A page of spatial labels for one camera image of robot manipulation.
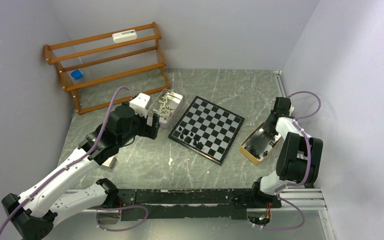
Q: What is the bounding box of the black bishop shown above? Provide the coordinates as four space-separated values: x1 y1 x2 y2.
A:
184 136 192 143

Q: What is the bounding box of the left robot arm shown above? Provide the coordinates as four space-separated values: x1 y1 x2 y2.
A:
1 103 160 240

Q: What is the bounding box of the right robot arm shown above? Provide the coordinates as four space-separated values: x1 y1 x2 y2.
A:
249 97 323 207

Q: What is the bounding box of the pink tin of white pieces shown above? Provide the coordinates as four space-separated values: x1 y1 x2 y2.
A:
148 89 184 129

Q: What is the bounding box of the black chess king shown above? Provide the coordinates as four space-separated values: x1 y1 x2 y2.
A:
196 142 204 150

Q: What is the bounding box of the gold tin of black pieces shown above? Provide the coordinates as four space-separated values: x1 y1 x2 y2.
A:
239 122 281 166

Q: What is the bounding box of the small card box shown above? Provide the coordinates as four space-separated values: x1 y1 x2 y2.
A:
101 156 117 169

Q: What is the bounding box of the chessboard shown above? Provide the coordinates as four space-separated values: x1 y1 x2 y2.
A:
168 96 245 165

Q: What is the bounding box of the wooden shelf rack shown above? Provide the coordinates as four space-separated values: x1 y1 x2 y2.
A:
43 22 171 115

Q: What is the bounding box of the blue cap container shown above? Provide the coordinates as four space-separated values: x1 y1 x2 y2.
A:
70 69 84 81

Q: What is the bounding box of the white box on rack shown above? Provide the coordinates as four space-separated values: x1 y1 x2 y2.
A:
112 29 138 44

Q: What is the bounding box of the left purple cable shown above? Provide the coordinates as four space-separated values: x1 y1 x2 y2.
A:
0 86 150 240

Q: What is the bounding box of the purple cable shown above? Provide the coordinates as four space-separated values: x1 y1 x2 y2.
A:
0 86 150 240
261 91 322 231

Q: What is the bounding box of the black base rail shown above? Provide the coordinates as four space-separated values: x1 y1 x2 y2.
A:
103 188 282 222

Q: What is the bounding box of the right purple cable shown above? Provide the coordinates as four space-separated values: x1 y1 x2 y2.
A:
261 91 322 231

